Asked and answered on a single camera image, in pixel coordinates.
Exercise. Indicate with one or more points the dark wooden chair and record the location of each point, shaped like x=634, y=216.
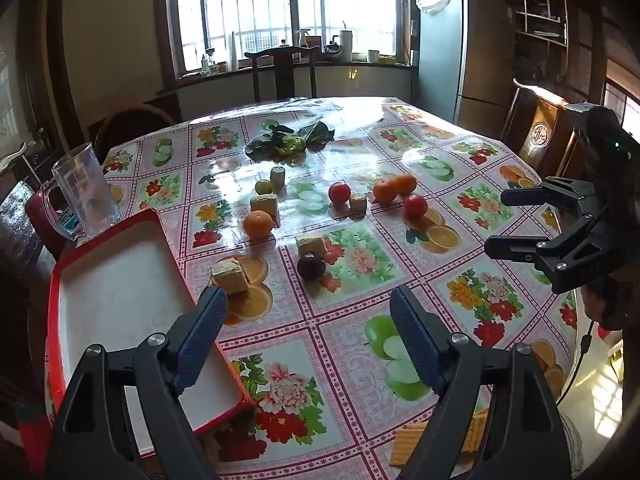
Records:
x=283, y=67

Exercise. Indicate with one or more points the red stool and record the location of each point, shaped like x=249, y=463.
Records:
x=37, y=220

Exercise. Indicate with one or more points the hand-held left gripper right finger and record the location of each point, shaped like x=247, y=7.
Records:
x=416, y=345

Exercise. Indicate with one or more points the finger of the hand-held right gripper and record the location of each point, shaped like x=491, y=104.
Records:
x=510, y=247
x=520, y=196

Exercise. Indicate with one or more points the orange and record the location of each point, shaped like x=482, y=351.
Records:
x=258, y=223
x=384, y=191
x=406, y=183

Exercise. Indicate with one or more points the clear plastic pitcher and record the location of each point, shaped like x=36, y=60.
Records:
x=85, y=185

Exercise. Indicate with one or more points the orange wafer cracker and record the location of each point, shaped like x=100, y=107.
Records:
x=476, y=430
x=405, y=445

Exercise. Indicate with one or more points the dark kettle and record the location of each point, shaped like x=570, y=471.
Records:
x=331, y=49

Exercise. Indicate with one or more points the round-backed wooden chair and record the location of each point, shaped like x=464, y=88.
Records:
x=132, y=125

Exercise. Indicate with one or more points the wooden wall shelf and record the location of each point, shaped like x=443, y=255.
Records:
x=542, y=15

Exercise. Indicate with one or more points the red tray with white inside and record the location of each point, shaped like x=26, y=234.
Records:
x=115, y=285

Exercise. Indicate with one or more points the white thermos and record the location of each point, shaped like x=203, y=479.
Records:
x=346, y=44

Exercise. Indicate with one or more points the carved wooden chair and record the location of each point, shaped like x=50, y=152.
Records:
x=542, y=130

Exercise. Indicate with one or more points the spray bottle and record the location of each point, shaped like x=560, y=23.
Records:
x=302, y=38

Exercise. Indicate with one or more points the large cake block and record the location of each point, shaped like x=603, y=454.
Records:
x=230, y=276

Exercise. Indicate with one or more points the small green fruit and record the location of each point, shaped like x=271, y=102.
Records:
x=263, y=187

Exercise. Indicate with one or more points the grey refrigerator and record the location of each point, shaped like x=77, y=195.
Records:
x=450, y=55

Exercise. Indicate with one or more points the tall white bottle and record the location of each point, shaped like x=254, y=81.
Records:
x=233, y=52

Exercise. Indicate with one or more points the dark purple plum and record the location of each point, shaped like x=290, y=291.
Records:
x=310, y=266

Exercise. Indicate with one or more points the corn cob piece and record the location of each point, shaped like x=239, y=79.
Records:
x=358, y=202
x=277, y=178

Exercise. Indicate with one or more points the red tomato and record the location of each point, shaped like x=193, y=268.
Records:
x=416, y=206
x=340, y=192

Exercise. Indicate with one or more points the curved wooden armchair rail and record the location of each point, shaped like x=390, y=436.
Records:
x=15, y=157

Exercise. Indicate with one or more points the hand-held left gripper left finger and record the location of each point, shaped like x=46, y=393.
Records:
x=200, y=342

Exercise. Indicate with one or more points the barred window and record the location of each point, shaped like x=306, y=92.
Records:
x=260, y=5

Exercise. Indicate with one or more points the leafy green vegetable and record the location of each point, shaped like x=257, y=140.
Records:
x=280, y=142

